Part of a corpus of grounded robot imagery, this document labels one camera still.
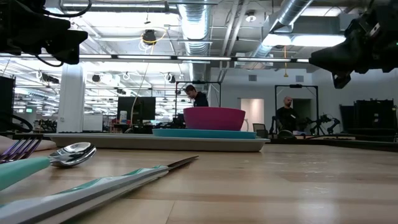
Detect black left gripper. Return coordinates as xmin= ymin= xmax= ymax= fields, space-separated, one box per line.
xmin=0 ymin=0 xmax=89 ymax=65

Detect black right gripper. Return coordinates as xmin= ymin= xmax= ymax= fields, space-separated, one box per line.
xmin=308 ymin=0 xmax=398 ymax=90

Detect spoon with teal handle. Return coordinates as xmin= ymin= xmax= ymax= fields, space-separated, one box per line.
xmin=0 ymin=142 xmax=97 ymax=191

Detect iridescent purple fork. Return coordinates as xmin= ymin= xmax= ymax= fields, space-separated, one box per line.
xmin=0 ymin=136 xmax=44 ymax=164

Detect pink plastic bowl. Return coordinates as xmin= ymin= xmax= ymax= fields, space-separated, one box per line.
xmin=183 ymin=106 xmax=246 ymax=131

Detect blue plastic plate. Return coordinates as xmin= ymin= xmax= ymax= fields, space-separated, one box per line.
xmin=152 ymin=128 xmax=257 ymax=140

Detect grey plastic tray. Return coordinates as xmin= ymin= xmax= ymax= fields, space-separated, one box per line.
xmin=46 ymin=133 xmax=271 ymax=153

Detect black equipment cases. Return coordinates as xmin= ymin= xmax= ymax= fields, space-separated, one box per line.
xmin=339 ymin=98 xmax=398 ymax=135

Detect white column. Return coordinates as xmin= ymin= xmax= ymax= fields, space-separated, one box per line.
xmin=57 ymin=64 xmax=86 ymax=134

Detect person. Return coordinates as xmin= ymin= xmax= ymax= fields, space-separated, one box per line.
xmin=185 ymin=84 xmax=210 ymax=108
xmin=275 ymin=96 xmax=302 ymax=133

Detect black ceiling device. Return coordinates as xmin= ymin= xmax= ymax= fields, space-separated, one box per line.
xmin=142 ymin=29 xmax=157 ymax=46

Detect black equipment box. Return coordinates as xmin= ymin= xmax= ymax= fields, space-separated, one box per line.
xmin=0 ymin=75 xmax=16 ymax=132

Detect white cabinet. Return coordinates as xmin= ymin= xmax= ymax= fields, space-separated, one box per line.
xmin=82 ymin=114 xmax=104 ymax=133

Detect grey office chair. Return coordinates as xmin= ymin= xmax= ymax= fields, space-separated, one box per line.
xmin=252 ymin=123 xmax=269 ymax=139

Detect black computer monitor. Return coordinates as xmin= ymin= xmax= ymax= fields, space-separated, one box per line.
xmin=117 ymin=96 xmax=156 ymax=125

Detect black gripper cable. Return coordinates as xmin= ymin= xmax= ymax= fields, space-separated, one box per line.
xmin=34 ymin=54 xmax=65 ymax=68
xmin=43 ymin=0 xmax=93 ymax=19

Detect yellow hanging cord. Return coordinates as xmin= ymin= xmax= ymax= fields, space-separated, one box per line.
xmin=282 ymin=45 xmax=289 ymax=78

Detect silver ventilation duct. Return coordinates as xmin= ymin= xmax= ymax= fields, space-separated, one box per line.
xmin=248 ymin=0 xmax=314 ymax=59
xmin=177 ymin=0 xmax=213 ymax=83

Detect black looped cable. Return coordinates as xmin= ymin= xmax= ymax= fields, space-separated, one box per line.
xmin=11 ymin=113 xmax=34 ymax=133

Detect black rig frame with lights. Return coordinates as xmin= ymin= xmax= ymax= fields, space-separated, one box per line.
xmin=0 ymin=53 xmax=312 ymax=65

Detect knife with teal white handle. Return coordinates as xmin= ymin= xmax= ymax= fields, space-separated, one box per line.
xmin=0 ymin=155 xmax=200 ymax=224

